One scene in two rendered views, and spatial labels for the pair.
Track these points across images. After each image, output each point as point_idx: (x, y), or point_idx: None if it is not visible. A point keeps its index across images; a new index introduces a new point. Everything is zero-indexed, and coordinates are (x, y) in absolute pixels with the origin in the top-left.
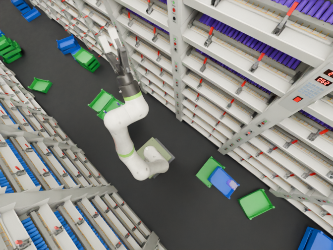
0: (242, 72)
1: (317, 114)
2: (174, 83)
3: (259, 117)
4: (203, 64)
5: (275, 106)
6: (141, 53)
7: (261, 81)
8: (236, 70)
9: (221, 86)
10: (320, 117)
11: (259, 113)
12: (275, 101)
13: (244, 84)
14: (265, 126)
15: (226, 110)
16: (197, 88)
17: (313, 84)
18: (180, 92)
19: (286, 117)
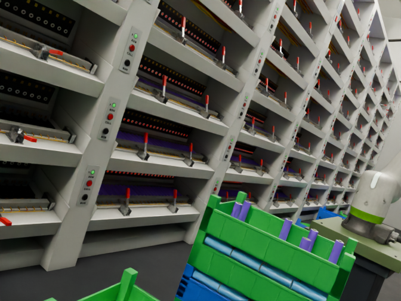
0: (320, 5)
1: (336, 30)
2: (253, 67)
3: (317, 60)
4: (295, 7)
5: (327, 36)
6: (207, 3)
7: (327, 10)
8: (317, 4)
9: (306, 32)
10: (336, 33)
11: (317, 55)
12: (324, 33)
13: (311, 24)
14: (318, 70)
15: (299, 76)
16: (280, 57)
17: (341, 2)
18: (253, 90)
19: (328, 45)
